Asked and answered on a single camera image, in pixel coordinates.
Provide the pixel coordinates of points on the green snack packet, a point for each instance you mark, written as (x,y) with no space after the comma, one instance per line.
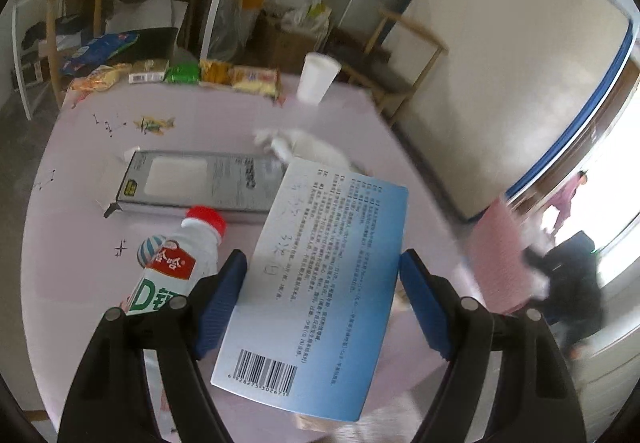
(182,73)

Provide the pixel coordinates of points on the brown cardboard box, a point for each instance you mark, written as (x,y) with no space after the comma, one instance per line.
(285,48)

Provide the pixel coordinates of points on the white mattress blue edge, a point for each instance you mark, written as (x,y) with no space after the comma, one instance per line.
(515,73)

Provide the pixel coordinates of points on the white sheet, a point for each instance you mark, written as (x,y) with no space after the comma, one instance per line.
(145,13)

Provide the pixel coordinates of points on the grey box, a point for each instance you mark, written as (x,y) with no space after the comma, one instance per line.
(200,178)

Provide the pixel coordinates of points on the black flat case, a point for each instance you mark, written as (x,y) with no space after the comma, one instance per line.
(150,43)

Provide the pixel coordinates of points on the white plastic bag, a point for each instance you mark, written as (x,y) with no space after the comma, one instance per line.
(307,20)

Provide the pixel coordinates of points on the wooden chair black cushion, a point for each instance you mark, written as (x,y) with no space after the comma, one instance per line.
(395,73)

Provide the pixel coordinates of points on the small white yellow box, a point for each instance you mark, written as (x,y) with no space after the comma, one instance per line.
(149,72)

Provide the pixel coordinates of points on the blue snack bag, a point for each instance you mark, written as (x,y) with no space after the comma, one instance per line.
(100,50)

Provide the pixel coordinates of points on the white bottle red cap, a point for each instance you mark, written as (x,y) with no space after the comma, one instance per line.
(170,273)

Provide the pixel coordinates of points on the dark clothes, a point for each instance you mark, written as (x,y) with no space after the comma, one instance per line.
(45,33)

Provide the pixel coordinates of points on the light wooden chair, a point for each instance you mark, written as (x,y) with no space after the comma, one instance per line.
(55,48)

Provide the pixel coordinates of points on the white panelled cabinet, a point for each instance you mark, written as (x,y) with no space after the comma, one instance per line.
(617,388)

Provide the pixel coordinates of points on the blue white carton box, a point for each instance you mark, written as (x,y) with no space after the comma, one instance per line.
(320,298)

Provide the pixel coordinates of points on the white tissue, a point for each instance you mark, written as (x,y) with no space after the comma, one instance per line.
(310,145)

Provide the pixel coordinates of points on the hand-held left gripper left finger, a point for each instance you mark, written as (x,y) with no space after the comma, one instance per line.
(220,303)

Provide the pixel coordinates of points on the orange yellow snack packet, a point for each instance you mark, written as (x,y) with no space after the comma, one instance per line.
(97,79)

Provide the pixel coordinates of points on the white paper cup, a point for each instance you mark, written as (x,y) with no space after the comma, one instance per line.
(317,78)

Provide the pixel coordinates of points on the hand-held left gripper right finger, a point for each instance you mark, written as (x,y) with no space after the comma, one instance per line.
(425,308)

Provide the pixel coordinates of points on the clear plastic bag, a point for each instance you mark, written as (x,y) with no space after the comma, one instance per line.
(230,23)

